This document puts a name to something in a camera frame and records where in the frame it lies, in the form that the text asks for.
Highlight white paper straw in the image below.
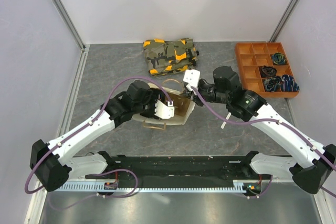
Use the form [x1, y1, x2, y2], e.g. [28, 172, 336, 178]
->
[220, 112, 231, 129]

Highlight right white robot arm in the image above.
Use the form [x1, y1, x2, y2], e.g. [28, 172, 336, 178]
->
[183, 66, 335, 194]

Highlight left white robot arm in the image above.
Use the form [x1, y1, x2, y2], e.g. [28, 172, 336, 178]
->
[24, 77, 170, 194]

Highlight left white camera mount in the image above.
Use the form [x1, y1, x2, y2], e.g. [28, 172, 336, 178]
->
[154, 100, 175, 120]

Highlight left aluminium frame post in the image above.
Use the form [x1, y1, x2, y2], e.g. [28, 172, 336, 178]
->
[52, 0, 86, 50]

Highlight camouflage folded cloth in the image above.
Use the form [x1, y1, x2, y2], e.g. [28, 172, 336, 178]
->
[142, 38, 200, 76]

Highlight aluminium cable duct rail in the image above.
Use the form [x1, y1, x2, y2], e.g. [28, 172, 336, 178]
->
[56, 180, 261, 193]

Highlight brown pulp cup carrier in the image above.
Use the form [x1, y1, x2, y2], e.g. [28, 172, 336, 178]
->
[169, 93, 191, 117]

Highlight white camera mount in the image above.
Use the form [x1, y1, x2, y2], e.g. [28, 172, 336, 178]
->
[183, 69, 201, 91]
[154, 100, 175, 120]

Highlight aluminium frame post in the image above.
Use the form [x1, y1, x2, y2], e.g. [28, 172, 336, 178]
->
[268, 0, 300, 42]
[52, 0, 86, 50]

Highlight blue green rubber bands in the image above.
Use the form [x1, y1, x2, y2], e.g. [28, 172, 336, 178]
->
[271, 52, 286, 65]

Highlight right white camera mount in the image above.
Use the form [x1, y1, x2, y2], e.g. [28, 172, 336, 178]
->
[183, 69, 201, 91]

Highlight orange compartment tray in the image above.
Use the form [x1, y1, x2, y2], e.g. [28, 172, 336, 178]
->
[235, 42, 300, 98]

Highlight brown paper bag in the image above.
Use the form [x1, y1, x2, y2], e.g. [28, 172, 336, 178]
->
[132, 79, 195, 130]

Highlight blue striped bands bundle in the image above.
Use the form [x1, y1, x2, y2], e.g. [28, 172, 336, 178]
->
[280, 74, 300, 92]

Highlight right aluminium frame post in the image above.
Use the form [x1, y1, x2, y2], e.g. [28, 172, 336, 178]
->
[268, 0, 300, 42]

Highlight dark mixed bands bundle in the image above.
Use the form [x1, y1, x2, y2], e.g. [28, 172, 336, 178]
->
[263, 76, 282, 92]

